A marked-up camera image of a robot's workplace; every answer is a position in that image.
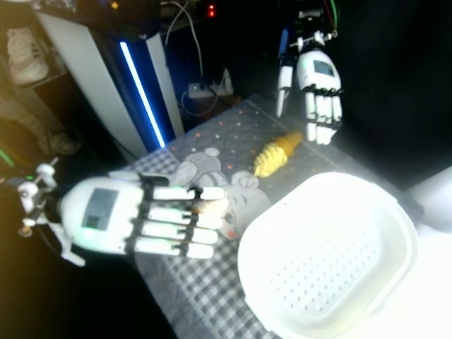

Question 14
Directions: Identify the white power strip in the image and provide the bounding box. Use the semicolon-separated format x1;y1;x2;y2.
186;69;234;99

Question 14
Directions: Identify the grey checked bear quilt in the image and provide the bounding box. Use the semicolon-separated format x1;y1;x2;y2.
125;93;424;339

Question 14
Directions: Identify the white cable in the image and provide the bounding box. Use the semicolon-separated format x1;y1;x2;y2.
164;0;206;85

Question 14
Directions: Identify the yellow toy ice cream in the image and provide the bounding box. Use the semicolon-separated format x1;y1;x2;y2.
252;131;304;179

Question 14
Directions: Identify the white column with blue light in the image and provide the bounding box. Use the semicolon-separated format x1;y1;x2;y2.
35;10;185;160

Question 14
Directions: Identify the white perforated plastic basket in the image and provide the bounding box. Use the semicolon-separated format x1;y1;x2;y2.
237;172;420;339

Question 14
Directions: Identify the white sneaker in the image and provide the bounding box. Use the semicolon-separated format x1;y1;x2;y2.
6;27;49;86

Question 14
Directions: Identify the black device with red lights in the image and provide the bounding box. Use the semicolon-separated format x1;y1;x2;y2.
159;0;220;19

